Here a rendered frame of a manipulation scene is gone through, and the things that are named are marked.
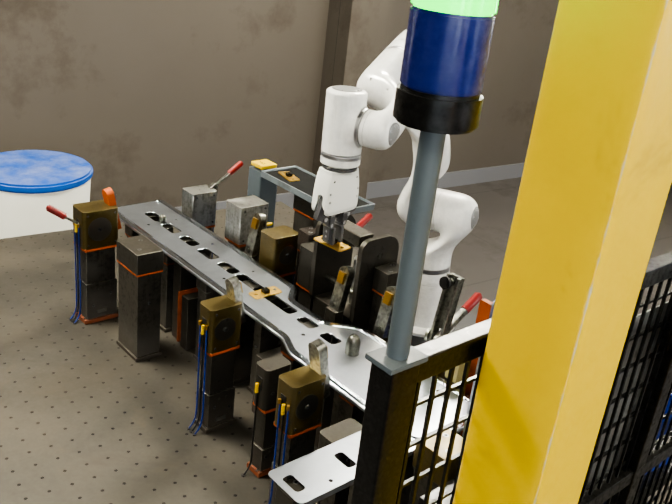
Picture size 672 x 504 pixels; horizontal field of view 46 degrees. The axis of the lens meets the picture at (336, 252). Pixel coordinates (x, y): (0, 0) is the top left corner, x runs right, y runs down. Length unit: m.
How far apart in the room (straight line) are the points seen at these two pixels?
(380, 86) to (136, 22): 3.03
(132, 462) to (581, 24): 1.53
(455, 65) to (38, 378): 1.81
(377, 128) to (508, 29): 4.78
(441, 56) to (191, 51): 4.19
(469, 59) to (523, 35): 5.83
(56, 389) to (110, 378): 0.14
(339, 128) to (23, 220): 2.44
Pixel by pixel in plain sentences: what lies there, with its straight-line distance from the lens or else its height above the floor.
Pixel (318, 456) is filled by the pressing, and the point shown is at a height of 1.00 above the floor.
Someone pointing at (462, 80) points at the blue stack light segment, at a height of 1.82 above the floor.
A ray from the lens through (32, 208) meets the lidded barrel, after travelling 3.83.
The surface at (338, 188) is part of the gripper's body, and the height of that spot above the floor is 1.40.
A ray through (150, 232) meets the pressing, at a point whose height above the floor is 1.00.
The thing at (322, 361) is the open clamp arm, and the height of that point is 1.08.
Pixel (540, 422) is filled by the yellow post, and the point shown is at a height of 1.50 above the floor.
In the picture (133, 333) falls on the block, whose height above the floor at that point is 0.78.
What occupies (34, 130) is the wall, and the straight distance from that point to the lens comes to 4.58.
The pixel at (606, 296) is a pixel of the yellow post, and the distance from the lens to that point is 0.77.
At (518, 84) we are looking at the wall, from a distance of 6.57.
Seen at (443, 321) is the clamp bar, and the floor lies 1.11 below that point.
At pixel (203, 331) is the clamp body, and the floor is 0.98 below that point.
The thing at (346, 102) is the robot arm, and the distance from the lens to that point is 1.61.
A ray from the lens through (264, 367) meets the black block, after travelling 1.78.
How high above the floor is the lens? 1.94
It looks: 24 degrees down
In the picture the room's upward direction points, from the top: 7 degrees clockwise
